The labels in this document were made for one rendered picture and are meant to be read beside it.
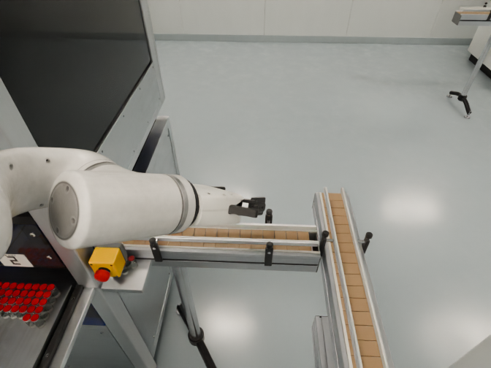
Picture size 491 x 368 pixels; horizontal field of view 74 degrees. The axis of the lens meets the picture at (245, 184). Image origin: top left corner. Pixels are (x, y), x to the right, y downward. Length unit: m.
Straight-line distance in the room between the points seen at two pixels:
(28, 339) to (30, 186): 0.75
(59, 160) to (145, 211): 0.13
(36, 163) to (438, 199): 2.74
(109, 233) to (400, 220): 2.37
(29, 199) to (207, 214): 0.21
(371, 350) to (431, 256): 1.58
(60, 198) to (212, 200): 0.19
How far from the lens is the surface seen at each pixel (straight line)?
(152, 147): 1.59
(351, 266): 1.07
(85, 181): 0.36
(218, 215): 0.48
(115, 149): 1.17
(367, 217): 2.53
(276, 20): 5.30
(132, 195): 0.38
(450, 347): 2.19
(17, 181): 0.41
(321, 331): 1.39
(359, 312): 1.00
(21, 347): 1.14
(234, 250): 1.05
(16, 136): 0.78
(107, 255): 1.00
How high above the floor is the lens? 1.79
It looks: 43 degrees down
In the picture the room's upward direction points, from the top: straight up
